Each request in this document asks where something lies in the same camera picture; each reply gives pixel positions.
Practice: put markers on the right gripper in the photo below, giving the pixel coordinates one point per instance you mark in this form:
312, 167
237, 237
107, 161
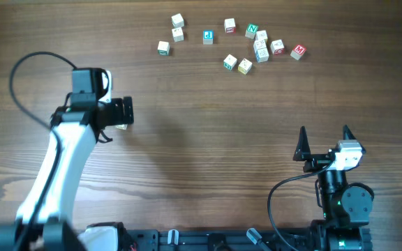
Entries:
303, 151

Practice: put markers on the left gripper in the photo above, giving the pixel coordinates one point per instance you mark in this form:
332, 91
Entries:
121, 108

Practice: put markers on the wooden block yellow side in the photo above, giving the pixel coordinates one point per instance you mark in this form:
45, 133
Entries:
122, 126

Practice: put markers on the wooden block green side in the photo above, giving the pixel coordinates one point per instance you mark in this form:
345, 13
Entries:
164, 48

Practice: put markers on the wooden block blue side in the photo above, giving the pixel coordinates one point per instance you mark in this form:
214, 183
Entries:
262, 55

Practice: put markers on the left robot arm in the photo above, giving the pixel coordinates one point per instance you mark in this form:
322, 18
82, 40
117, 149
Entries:
47, 211

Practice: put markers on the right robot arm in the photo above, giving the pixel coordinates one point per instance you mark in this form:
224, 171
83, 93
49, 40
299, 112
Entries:
346, 206

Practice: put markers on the plain wooden block top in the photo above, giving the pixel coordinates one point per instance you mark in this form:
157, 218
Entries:
177, 21

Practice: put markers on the red M block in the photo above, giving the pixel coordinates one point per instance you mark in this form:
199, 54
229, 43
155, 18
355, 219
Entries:
298, 51

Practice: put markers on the blue P block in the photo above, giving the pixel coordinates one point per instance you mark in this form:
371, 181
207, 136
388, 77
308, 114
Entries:
208, 37

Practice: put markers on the wooden block red picture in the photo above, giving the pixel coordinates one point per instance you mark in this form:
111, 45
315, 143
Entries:
277, 47

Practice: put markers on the wooden block teal side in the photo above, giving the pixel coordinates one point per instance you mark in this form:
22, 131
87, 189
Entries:
229, 62

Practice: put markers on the wooden block yellow picture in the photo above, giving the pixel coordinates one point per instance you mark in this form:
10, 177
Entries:
245, 66

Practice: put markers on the wooden block green picture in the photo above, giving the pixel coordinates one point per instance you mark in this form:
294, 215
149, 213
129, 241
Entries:
259, 44

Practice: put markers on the wooden block red side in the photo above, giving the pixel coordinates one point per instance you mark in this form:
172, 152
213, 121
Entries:
229, 25

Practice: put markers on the green N block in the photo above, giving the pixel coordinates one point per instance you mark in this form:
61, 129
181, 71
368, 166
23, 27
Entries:
251, 30

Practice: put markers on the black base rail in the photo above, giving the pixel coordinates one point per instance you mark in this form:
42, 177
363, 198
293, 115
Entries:
222, 240

